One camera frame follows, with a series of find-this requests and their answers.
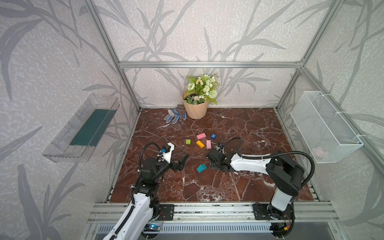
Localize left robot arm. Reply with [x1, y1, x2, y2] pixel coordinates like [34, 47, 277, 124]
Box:
[104, 152, 189, 240]

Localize left green circuit board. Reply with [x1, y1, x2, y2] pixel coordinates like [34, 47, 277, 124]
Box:
[143, 223, 162, 233]

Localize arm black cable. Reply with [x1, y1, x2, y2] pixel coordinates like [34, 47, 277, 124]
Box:
[221, 137, 316, 238]
[107, 141, 163, 240]

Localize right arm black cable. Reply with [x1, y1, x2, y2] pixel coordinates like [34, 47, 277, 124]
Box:
[221, 137, 316, 238]

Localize pink object in basket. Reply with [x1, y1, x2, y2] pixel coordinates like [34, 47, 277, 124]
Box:
[312, 147, 326, 159]

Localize beige flower pot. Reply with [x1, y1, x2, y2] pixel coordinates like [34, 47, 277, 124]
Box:
[182, 91, 209, 120]

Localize blue dotted work glove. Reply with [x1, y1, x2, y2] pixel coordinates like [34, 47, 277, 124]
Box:
[165, 108, 187, 124]

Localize teal wedge block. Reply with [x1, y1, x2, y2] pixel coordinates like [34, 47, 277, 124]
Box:
[197, 164, 207, 173]

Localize right base connector wires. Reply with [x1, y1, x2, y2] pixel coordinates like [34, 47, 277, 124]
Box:
[269, 214, 293, 238]

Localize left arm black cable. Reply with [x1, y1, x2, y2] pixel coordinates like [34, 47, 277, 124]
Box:
[107, 141, 163, 240]

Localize white wire basket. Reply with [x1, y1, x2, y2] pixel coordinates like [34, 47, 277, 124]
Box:
[291, 91, 364, 164]

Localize pink block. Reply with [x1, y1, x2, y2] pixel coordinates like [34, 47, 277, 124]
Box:
[206, 140, 212, 150]
[197, 133, 207, 140]

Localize clear plastic wall shelf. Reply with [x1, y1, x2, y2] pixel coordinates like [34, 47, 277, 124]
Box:
[43, 94, 120, 163]

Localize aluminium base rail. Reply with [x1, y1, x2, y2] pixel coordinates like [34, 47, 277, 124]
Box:
[82, 202, 345, 240]

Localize orange rectangular block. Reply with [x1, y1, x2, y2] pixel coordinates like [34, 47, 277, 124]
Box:
[196, 140, 205, 149]

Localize aluminium cage frame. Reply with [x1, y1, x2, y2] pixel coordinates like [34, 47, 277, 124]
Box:
[83, 0, 384, 181]

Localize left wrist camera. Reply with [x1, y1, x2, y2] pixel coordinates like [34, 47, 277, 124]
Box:
[159, 143, 175, 163]

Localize green artificial plant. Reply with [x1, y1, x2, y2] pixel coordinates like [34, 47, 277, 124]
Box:
[183, 74, 220, 105]

